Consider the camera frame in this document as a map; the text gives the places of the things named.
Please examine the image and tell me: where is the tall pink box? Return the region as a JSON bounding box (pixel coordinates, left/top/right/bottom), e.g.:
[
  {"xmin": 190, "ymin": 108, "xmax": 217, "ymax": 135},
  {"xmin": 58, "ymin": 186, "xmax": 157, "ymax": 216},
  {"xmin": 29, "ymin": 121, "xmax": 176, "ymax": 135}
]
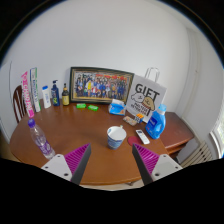
[{"xmin": 20, "ymin": 70, "xmax": 35, "ymax": 119}]

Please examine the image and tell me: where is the clear purple-capped water bottle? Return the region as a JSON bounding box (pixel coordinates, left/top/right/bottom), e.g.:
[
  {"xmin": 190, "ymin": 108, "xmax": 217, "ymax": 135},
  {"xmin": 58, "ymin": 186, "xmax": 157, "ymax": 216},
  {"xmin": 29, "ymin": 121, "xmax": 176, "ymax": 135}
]
[{"xmin": 27, "ymin": 118, "xmax": 56, "ymax": 160}]

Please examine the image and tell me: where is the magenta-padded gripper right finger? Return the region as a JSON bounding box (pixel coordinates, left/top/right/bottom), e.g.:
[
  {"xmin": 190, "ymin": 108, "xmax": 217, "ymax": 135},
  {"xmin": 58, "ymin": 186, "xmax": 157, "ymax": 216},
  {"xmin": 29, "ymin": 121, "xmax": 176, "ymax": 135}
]
[{"xmin": 132, "ymin": 143, "xmax": 184, "ymax": 185}]

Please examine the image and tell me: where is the white printed paper gift bag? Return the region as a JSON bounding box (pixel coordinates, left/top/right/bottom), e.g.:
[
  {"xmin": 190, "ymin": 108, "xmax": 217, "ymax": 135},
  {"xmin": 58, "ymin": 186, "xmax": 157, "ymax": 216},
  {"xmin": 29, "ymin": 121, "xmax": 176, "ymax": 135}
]
[{"xmin": 125, "ymin": 67, "xmax": 168, "ymax": 124}]

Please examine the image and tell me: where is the white radiator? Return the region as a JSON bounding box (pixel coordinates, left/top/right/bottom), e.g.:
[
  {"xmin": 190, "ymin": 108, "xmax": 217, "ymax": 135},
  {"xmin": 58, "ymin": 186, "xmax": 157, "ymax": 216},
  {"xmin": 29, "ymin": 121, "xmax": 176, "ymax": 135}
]
[{"xmin": 179, "ymin": 139, "xmax": 214, "ymax": 168}]

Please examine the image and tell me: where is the white framed window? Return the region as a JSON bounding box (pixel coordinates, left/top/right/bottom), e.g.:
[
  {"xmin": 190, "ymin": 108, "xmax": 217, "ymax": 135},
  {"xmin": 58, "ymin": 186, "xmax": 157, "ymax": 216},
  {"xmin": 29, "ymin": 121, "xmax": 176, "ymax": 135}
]
[{"xmin": 209, "ymin": 103, "xmax": 224, "ymax": 159}]

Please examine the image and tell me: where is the brown yellow-labelled bottle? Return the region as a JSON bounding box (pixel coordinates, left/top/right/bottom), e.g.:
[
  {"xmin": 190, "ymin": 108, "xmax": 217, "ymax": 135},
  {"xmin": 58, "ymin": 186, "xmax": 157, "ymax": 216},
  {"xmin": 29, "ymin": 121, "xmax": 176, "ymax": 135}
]
[{"xmin": 61, "ymin": 83, "xmax": 71, "ymax": 107}]

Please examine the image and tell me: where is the white blue-capped lotion bottle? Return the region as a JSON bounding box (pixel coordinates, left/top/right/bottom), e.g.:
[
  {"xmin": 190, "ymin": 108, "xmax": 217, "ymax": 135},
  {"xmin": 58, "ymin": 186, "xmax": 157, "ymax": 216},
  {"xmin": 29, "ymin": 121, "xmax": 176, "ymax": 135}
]
[{"xmin": 41, "ymin": 85, "xmax": 52, "ymax": 109}]

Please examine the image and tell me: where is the brown wooden chair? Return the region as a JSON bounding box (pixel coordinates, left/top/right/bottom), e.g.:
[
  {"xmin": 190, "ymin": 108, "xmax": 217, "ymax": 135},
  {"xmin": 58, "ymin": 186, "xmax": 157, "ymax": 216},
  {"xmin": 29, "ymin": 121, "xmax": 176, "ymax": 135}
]
[{"xmin": 12, "ymin": 84, "xmax": 28, "ymax": 124}]

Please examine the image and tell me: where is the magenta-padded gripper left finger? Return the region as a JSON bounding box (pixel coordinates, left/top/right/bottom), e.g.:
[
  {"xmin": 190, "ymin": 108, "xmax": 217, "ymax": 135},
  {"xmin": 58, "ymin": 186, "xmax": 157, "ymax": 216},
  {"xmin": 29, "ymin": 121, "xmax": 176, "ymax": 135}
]
[{"xmin": 40, "ymin": 143, "xmax": 92, "ymax": 185}]

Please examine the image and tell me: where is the framed group photo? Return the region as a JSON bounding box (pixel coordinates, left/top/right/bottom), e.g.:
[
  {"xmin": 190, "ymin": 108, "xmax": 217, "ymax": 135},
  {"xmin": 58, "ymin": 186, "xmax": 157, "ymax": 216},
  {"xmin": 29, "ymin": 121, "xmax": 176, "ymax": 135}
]
[{"xmin": 68, "ymin": 66, "xmax": 135, "ymax": 105}]

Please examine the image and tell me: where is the white remote control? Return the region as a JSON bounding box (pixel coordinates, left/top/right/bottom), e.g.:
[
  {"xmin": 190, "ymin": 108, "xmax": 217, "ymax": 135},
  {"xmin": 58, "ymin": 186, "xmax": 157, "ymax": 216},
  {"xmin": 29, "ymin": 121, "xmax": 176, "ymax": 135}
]
[{"xmin": 135, "ymin": 129, "xmax": 151, "ymax": 145}]

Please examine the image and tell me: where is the blue painted paper cup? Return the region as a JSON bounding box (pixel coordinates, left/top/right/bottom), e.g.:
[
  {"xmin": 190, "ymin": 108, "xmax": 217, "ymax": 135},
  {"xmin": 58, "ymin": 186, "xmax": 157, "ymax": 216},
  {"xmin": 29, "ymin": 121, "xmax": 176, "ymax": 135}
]
[{"xmin": 106, "ymin": 125, "xmax": 128, "ymax": 150}]

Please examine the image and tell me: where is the tall white green box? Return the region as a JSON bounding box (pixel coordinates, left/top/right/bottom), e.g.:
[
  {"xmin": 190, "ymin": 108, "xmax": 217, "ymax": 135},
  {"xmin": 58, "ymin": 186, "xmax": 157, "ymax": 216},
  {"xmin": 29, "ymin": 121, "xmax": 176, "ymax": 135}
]
[{"xmin": 29, "ymin": 67, "xmax": 42, "ymax": 113}]

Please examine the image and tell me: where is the blue tissue pack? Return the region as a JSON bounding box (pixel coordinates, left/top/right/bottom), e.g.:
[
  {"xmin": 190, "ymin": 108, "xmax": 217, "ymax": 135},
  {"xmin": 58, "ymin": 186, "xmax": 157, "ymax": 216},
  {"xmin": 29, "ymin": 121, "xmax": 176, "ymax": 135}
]
[{"xmin": 108, "ymin": 98, "xmax": 128, "ymax": 117}]

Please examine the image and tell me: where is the low brown wooden side table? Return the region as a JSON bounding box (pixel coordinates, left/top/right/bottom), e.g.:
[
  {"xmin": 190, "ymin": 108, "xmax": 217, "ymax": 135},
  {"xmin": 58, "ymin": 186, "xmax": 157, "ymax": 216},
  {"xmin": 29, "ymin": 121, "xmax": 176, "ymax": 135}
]
[{"xmin": 159, "ymin": 111, "xmax": 196, "ymax": 156}]

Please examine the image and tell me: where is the dark blue pump bottle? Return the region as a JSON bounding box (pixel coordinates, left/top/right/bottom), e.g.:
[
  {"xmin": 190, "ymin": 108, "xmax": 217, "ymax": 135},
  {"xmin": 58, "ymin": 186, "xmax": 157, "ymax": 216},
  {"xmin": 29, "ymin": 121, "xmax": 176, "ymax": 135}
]
[{"xmin": 50, "ymin": 79, "xmax": 61, "ymax": 107}]

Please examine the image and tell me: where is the colourful puzzle cube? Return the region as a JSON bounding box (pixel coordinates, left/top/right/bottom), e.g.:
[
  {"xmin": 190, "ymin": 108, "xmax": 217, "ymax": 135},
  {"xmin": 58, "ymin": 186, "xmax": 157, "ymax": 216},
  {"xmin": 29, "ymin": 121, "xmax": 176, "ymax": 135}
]
[{"xmin": 134, "ymin": 113, "xmax": 145, "ymax": 124}]

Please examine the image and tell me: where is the small patterned snack pack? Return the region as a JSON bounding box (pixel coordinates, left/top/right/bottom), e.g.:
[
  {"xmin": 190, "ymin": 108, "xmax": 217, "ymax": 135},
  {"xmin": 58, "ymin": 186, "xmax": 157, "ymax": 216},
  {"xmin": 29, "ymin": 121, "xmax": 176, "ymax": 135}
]
[{"xmin": 122, "ymin": 115, "xmax": 138, "ymax": 127}]

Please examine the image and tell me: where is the blue detergent bottle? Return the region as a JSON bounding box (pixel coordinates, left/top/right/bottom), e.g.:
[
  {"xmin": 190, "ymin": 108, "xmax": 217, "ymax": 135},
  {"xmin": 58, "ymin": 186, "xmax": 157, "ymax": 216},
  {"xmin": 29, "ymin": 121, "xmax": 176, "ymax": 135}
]
[{"xmin": 145, "ymin": 103, "xmax": 168, "ymax": 140}]

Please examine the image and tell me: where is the flat round red coaster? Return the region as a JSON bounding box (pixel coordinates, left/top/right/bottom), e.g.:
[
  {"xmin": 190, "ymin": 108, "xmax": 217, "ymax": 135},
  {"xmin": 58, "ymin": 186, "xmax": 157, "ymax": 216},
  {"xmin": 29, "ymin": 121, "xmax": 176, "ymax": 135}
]
[{"xmin": 127, "ymin": 134, "xmax": 144, "ymax": 147}]

